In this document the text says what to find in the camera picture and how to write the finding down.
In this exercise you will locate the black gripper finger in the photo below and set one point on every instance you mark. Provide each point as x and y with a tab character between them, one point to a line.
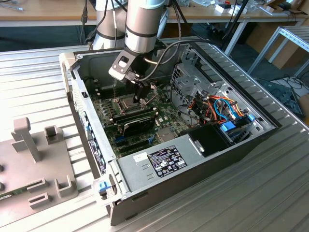
140	93

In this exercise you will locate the silver CPU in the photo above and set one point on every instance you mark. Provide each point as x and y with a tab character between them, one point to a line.
127	104

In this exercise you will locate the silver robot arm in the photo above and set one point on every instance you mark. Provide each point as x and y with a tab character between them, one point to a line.
142	24

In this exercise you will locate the CPU socket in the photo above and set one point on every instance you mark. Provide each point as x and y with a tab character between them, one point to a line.
122	111

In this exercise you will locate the black RAM slot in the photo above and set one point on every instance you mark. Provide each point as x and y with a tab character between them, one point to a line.
119	90
131	115

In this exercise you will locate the green motherboard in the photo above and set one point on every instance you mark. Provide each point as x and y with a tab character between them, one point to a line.
166	113

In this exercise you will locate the black graphics card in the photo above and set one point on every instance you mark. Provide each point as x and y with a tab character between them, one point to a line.
140	126

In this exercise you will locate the metal drive cage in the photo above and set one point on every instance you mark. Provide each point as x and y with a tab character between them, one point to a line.
188	83

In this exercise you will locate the silver chipset heatsink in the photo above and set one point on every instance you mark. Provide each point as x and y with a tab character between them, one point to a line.
165	135

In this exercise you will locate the silver power supply unit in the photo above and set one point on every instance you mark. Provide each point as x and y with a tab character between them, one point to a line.
135	174

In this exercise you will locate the blue disk carrier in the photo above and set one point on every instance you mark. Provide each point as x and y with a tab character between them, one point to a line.
228	126

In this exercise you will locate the blue case latch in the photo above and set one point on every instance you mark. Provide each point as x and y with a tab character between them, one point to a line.
102	187

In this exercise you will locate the black stand pole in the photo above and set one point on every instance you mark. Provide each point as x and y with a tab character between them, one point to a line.
235	21

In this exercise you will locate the open PC case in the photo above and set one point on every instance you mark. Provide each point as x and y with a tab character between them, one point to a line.
193	191

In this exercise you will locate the blue plastic clip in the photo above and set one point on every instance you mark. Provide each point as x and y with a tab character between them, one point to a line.
251	118

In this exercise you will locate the grey parts rack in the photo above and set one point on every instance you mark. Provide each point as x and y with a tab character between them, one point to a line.
48	164

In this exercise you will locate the wooden desk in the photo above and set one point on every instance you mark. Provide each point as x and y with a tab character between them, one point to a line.
253	16

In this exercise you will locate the large cardboard box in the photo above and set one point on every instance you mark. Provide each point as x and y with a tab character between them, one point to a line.
263	36

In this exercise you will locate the green RAM stick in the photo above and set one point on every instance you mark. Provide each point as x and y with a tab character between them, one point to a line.
17	192

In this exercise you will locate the small cardboard box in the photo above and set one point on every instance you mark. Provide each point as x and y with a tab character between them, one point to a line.
304	104

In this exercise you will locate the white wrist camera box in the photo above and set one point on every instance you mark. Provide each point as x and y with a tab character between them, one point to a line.
117	72

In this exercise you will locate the aluminium frame rack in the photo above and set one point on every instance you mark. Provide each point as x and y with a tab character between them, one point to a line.
297	36

